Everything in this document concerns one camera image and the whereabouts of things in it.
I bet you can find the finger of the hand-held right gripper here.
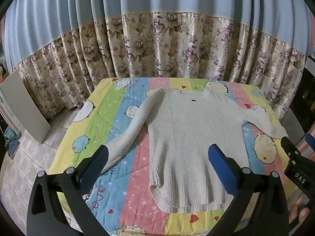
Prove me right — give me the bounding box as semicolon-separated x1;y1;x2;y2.
305;133;315;153
281;136;301;161

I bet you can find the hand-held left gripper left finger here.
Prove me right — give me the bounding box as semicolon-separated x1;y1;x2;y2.
27;145;110;236

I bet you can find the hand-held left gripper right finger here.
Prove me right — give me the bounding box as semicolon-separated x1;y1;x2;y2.
208;144;289;236

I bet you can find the white knit sweater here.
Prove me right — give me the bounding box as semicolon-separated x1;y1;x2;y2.
100;88;288;214

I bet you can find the person's right hand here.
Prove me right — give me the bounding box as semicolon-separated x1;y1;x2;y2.
295;202;315;224

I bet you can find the dark wooden cabinet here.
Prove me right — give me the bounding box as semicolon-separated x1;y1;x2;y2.
289;55;315;134

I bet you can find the colourful striped cartoon blanket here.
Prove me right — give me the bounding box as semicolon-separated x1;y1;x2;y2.
49;77;315;236

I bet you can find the grey flat board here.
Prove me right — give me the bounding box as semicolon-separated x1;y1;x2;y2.
0;70;51;144

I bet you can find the blue and floral curtain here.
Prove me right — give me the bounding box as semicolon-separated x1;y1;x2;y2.
0;0;315;118

